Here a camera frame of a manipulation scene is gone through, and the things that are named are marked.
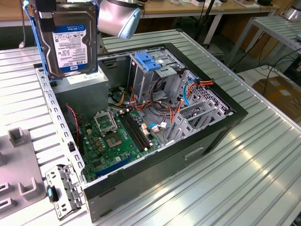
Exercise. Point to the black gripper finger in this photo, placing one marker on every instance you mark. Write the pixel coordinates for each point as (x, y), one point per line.
(47, 24)

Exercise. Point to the hard disk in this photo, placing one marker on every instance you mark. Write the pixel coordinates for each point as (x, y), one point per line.
(70, 42)

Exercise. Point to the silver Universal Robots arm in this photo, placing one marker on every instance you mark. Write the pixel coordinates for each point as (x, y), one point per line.
(117, 16)

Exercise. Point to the grey metal disk bay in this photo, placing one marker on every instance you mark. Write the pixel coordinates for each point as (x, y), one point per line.
(185, 126)

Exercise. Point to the grey power supply unit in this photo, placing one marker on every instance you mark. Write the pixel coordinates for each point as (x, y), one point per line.
(82, 99)

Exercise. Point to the black case fan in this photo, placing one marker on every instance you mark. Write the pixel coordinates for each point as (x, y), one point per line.
(70, 124)

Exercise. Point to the blue plastic drive latch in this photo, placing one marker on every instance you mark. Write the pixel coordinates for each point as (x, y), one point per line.
(147, 62)

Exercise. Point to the grey optical drive cage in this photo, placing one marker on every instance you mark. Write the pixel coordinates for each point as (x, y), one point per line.
(143, 82)

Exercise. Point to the small black panel clip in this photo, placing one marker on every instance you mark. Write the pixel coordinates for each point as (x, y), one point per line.
(71, 147)

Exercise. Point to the CPU socket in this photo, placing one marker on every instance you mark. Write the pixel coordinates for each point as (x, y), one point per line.
(113, 141)

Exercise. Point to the black RAM slot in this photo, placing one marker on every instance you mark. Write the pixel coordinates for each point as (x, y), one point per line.
(131, 133)
(138, 130)

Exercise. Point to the grey parts rack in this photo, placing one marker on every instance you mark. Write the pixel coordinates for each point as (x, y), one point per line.
(18, 164)

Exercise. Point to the green motherboard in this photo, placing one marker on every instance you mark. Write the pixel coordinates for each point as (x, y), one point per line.
(113, 155)

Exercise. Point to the small white box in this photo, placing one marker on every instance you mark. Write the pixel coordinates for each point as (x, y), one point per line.
(197, 2)

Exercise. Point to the blue expansion slot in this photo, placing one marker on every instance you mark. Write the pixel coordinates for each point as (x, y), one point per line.
(115, 166)

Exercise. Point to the black stand pole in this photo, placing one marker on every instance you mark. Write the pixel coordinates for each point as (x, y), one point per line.
(204, 22)

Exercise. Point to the black latch with teal stripe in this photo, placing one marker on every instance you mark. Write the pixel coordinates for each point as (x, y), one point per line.
(50, 193)

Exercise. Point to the black open PC case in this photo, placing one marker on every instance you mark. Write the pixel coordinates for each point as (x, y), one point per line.
(152, 169)

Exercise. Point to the flat tan tray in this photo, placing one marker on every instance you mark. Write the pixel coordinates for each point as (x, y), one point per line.
(244, 3)

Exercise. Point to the small black device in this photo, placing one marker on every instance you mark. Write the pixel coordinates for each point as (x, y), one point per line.
(264, 2)

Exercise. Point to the metal slat side table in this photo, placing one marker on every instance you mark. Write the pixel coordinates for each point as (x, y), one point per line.
(277, 28)

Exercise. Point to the brown cardboard floor box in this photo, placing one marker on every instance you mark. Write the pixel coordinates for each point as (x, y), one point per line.
(279, 94)

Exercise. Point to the wooden desk with white frame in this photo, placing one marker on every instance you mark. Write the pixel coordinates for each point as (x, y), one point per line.
(164, 10)

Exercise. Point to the metal card retention bracket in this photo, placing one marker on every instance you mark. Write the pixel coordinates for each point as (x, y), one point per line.
(68, 186)

